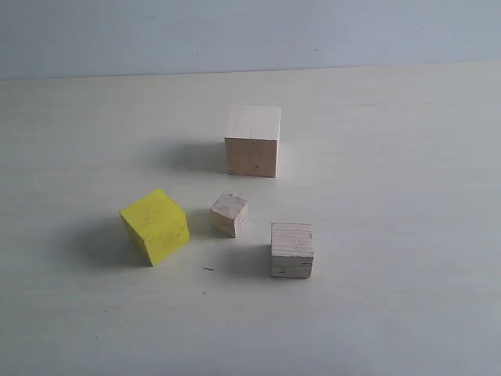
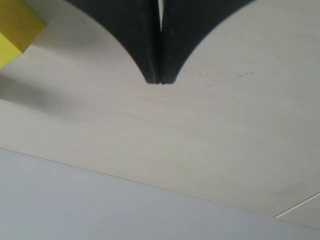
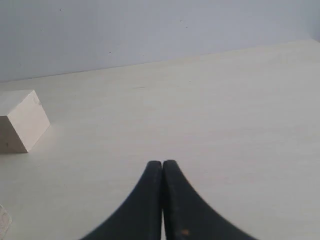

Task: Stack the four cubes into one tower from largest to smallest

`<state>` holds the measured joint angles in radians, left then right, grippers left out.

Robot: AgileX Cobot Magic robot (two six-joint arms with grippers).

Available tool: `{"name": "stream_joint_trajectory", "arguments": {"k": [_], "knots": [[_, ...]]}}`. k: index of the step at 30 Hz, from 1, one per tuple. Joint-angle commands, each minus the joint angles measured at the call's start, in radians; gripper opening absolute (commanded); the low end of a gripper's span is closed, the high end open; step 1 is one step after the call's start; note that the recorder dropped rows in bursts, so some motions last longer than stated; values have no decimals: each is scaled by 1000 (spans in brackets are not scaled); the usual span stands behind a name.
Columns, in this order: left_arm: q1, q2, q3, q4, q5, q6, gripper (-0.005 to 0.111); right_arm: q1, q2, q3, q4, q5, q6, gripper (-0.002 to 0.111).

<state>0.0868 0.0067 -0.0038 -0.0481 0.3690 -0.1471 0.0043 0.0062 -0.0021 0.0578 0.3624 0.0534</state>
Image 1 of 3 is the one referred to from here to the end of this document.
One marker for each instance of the large light wooden cube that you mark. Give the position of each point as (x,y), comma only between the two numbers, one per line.
(252,138)

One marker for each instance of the medium striped wooden cube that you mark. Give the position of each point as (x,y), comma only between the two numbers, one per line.
(292,252)

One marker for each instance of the yellow painted cube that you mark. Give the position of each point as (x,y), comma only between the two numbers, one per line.
(157,225)

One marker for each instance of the small light wooden cube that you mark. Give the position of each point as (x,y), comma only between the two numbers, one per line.
(229,214)

